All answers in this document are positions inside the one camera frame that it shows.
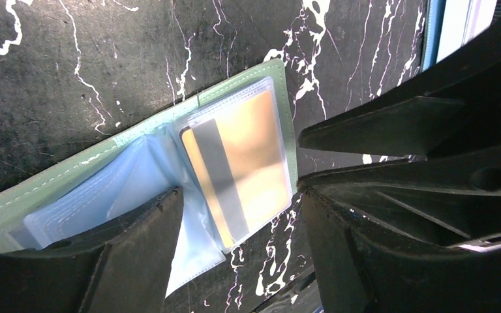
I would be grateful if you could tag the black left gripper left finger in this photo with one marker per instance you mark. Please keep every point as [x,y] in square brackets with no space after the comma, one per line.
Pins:
[123,265]

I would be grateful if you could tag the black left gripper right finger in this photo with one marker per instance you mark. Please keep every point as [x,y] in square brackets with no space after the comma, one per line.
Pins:
[363,267]

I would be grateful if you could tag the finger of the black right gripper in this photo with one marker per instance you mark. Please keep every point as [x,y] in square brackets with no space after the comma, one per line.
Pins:
[452,108]
[449,201]

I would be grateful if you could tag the green card holder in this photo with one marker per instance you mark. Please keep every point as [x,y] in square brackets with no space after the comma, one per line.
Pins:
[121,173]

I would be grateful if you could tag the bronze card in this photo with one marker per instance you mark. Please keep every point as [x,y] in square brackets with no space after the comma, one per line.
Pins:
[237,158]

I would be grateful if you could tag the blue card holder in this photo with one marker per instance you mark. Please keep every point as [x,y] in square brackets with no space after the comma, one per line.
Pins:
[451,24]

